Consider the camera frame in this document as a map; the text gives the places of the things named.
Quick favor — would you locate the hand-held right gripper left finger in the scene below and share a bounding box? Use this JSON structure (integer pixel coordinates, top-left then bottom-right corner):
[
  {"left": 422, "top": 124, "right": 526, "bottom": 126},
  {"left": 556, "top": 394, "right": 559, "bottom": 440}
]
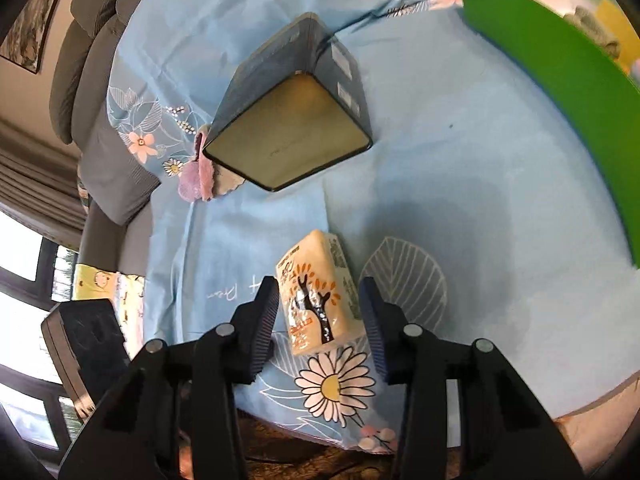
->
[{"left": 57, "top": 275, "right": 281, "bottom": 480}]

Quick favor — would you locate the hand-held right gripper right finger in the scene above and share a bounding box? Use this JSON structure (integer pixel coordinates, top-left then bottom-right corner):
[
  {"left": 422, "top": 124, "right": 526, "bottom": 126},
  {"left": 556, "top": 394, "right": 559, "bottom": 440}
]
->
[{"left": 359, "top": 276, "right": 586, "bottom": 480}]

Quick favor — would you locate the pale yellow tree-print tissue pack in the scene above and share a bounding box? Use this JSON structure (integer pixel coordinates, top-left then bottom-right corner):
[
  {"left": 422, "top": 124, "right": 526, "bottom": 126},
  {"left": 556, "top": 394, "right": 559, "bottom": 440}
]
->
[{"left": 276, "top": 229, "right": 368, "bottom": 358}]

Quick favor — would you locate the green cardboard box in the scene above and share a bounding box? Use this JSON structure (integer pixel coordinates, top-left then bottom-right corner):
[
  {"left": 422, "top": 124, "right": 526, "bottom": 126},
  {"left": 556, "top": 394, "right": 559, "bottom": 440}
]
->
[{"left": 452, "top": 0, "right": 640, "bottom": 271}]

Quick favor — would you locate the pink fuzzy cloth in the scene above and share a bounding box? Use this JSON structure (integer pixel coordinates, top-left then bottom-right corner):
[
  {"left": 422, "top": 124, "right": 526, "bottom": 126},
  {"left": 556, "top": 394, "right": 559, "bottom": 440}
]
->
[{"left": 177, "top": 125, "right": 246, "bottom": 204}]

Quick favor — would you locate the blue floral bed sheet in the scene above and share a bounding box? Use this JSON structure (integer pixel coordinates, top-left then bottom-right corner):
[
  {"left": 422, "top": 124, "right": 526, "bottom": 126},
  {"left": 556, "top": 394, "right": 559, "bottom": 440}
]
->
[{"left": 75, "top": 0, "right": 640, "bottom": 456}]

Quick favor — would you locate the black rectangular device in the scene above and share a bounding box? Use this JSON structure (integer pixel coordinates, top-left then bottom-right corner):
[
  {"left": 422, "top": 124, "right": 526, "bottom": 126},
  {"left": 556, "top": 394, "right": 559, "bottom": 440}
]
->
[{"left": 41, "top": 299, "right": 132, "bottom": 418}]

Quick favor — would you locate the yellow printed cloth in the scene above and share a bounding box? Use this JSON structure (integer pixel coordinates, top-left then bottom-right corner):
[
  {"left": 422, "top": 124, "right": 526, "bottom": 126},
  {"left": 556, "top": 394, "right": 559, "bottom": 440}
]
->
[{"left": 72, "top": 262, "right": 148, "bottom": 346}]

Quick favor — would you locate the dark rectangular tin box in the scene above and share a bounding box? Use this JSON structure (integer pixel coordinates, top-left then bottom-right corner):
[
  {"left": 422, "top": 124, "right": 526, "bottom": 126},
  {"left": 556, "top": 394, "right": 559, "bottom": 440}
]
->
[{"left": 201, "top": 12, "right": 374, "bottom": 192}]

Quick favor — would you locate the grey sofa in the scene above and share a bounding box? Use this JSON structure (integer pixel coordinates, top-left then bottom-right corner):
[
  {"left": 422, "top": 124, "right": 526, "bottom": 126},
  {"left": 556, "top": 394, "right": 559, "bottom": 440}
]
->
[{"left": 50, "top": 0, "right": 161, "bottom": 271}]

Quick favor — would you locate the dark-framed window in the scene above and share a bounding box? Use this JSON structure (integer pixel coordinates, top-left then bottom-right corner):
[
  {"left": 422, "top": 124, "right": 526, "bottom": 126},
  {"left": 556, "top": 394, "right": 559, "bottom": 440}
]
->
[{"left": 0, "top": 210, "right": 96, "bottom": 456}]

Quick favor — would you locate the grey-brown curtain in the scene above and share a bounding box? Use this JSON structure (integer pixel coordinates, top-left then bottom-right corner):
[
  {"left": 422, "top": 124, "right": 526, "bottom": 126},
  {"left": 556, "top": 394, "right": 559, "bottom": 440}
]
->
[{"left": 0, "top": 120, "right": 93, "bottom": 251}]

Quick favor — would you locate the framed wall picture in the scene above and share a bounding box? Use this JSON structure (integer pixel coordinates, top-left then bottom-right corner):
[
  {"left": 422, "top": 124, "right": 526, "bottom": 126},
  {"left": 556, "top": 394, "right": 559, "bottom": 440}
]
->
[{"left": 0, "top": 0, "right": 71, "bottom": 76}]

